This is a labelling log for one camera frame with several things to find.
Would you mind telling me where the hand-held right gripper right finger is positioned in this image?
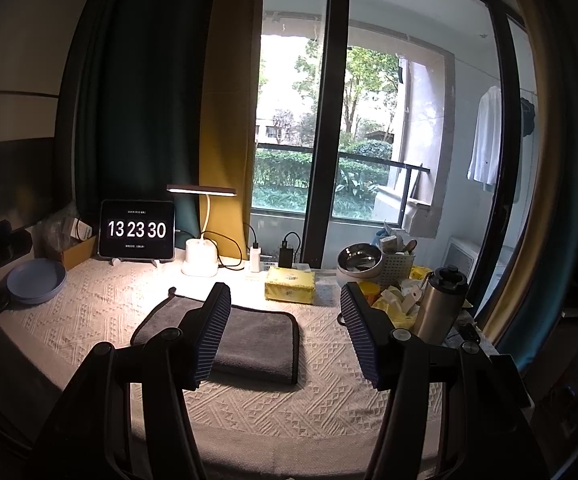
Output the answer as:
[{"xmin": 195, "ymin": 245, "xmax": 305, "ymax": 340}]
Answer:
[{"xmin": 340, "ymin": 282, "xmax": 550, "ymax": 480}]

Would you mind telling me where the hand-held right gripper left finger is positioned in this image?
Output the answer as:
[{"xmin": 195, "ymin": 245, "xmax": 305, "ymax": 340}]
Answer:
[{"xmin": 33, "ymin": 282, "xmax": 232, "ymax": 480}]

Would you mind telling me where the grey towel with black trim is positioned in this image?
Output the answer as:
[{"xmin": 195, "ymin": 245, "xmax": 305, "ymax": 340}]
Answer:
[{"xmin": 130, "ymin": 287, "xmax": 303, "ymax": 385}]

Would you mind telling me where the blue plastic plate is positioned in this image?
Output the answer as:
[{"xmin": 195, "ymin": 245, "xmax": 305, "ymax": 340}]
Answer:
[{"xmin": 6, "ymin": 258, "xmax": 68, "ymax": 305}]

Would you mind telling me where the stainless steel bowl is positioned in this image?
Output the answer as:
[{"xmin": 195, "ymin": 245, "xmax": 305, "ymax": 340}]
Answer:
[{"xmin": 337, "ymin": 243, "xmax": 384, "ymax": 286}]

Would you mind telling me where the stainless steel bottle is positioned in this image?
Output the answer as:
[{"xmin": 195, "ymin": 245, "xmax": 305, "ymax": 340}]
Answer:
[{"xmin": 412, "ymin": 264, "xmax": 470, "ymax": 345}]

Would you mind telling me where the cardboard box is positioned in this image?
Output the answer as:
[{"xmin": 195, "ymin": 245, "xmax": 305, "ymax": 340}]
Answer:
[{"xmin": 62, "ymin": 234, "xmax": 98, "ymax": 272}]

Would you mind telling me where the white plastic basket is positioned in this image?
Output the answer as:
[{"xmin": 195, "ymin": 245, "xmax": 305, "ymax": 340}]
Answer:
[{"xmin": 375, "ymin": 249, "xmax": 416, "ymax": 286}]

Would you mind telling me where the white textured tablecloth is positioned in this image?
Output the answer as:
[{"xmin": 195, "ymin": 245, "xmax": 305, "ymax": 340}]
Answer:
[{"xmin": 0, "ymin": 256, "xmax": 464, "ymax": 480}]

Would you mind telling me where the yellow tissue pack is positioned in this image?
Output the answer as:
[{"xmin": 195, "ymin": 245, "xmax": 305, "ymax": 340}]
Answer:
[{"xmin": 264, "ymin": 266, "xmax": 317, "ymax": 306}]

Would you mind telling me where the white desk lamp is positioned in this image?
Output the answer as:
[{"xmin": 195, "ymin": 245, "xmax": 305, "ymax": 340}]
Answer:
[{"xmin": 167, "ymin": 184, "xmax": 238, "ymax": 277}]

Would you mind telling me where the white power strip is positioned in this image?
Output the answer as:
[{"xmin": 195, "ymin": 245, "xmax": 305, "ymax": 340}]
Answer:
[{"xmin": 259, "ymin": 258, "xmax": 314, "ymax": 272}]

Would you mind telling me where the tablet showing clock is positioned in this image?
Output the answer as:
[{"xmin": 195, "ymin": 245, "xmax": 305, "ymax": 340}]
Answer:
[{"xmin": 98, "ymin": 199, "xmax": 176, "ymax": 262}]

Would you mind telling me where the dark green curtain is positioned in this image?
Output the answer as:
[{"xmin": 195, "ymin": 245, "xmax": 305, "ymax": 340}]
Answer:
[{"xmin": 71, "ymin": 0, "xmax": 222, "ymax": 241}]

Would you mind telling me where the yellow curtain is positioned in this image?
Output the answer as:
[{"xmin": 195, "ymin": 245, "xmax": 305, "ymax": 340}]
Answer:
[{"xmin": 198, "ymin": 0, "xmax": 266, "ymax": 256}]

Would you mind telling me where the white hanging shirt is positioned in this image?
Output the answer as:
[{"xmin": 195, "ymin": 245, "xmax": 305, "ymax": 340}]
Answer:
[{"xmin": 467, "ymin": 85, "xmax": 502, "ymax": 187}]

